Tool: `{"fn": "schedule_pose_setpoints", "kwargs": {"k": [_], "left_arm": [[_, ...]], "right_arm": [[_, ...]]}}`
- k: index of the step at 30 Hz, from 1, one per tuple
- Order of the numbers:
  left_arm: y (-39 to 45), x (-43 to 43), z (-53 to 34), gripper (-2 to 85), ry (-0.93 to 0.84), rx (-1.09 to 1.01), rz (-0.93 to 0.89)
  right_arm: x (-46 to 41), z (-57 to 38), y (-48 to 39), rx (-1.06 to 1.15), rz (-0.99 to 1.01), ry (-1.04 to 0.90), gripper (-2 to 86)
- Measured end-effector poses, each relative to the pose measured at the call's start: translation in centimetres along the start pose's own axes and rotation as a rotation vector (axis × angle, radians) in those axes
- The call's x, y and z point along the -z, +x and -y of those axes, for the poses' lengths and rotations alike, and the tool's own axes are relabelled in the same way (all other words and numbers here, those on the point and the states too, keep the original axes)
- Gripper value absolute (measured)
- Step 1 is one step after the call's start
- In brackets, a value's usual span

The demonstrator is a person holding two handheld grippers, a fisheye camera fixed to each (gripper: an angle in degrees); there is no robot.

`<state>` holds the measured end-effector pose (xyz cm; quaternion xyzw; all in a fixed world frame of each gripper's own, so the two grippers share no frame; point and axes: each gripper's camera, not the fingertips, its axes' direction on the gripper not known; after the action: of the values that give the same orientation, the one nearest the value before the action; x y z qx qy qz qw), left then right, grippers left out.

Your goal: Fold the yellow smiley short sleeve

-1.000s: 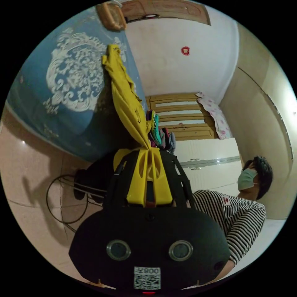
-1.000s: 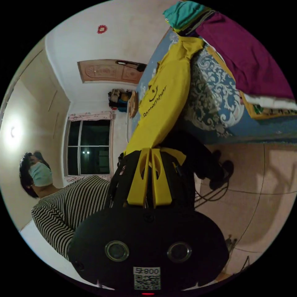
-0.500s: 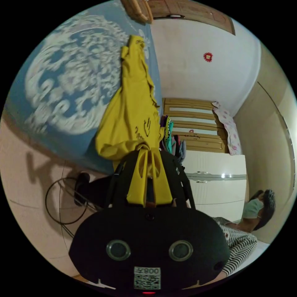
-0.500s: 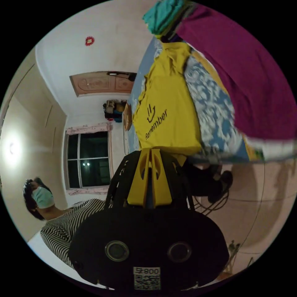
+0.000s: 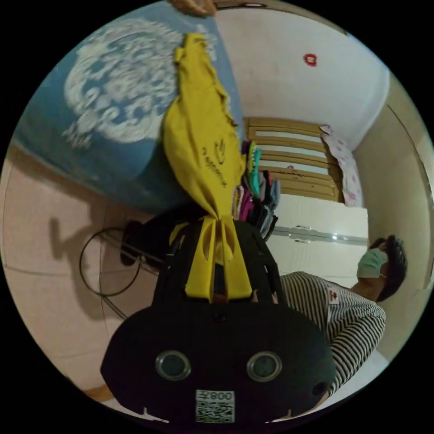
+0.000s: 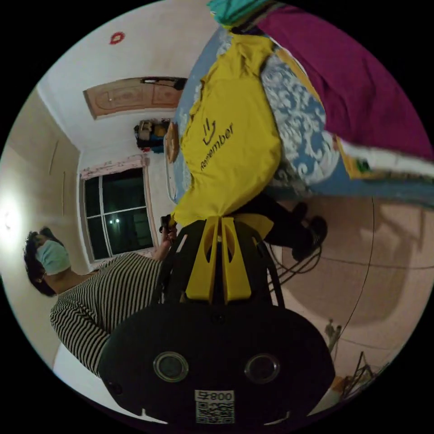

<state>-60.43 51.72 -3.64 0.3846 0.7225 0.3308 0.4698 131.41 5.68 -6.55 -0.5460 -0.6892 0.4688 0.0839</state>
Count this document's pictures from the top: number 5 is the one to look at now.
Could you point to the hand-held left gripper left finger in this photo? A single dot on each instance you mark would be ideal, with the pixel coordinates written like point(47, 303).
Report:
point(200, 271)

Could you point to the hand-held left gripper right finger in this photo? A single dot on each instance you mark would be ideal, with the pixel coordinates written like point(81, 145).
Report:
point(240, 278)

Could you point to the yellow smiley short sleeve shirt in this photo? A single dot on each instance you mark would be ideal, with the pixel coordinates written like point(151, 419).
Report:
point(200, 135)

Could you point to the pile of clothes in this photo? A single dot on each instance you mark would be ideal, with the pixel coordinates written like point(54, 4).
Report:
point(261, 198)

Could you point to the white cupboard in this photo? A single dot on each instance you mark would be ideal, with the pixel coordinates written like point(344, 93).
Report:
point(322, 257)

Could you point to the person's body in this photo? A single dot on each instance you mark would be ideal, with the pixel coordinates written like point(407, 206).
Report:
point(339, 322)

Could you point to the pink dotted white pillow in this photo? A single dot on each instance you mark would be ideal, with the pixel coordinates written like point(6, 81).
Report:
point(347, 169)

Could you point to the bed with blue printed sheet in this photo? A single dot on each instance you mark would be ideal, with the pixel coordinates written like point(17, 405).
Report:
point(51, 118)

